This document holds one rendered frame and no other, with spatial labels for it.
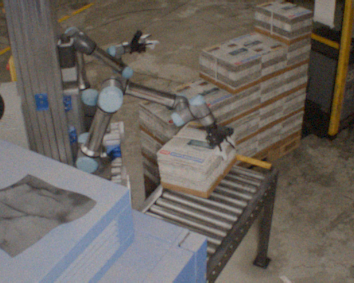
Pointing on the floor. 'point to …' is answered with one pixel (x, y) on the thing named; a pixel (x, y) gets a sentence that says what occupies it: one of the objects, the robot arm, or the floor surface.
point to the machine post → (197, 243)
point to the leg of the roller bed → (266, 228)
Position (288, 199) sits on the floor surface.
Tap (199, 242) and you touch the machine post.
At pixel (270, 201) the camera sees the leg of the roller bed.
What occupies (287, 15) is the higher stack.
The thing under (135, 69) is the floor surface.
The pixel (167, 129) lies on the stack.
